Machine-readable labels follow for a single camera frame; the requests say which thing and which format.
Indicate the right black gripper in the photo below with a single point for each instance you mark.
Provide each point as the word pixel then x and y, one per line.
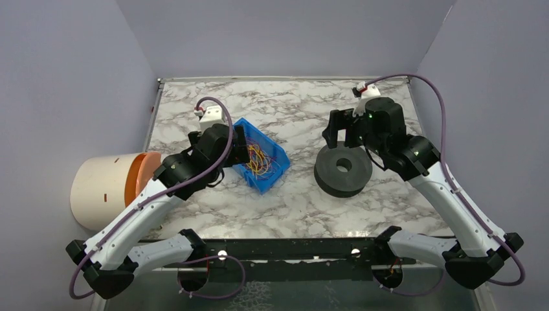
pixel 348 128

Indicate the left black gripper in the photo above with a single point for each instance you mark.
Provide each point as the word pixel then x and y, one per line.
pixel 239 148

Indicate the blue plastic bin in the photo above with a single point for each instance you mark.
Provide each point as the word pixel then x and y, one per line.
pixel 268 161

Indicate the black cable spool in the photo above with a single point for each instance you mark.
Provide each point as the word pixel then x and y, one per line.
pixel 342 172

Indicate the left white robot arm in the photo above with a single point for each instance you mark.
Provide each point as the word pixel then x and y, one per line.
pixel 113 258

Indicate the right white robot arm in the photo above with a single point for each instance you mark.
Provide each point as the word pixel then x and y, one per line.
pixel 478 249

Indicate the cream cylinder with orange lid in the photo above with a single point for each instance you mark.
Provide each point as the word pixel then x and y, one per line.
pixel 104 186

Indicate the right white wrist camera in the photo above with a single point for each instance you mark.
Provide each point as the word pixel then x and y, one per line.
pixel 364 92

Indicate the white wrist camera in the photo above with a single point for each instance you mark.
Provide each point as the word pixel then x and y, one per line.
pixel 212 115
pixel 364 92

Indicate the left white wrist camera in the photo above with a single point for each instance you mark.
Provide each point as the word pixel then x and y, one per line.
pixel 212 115

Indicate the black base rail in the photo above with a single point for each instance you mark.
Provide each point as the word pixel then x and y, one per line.
pixel 289 259

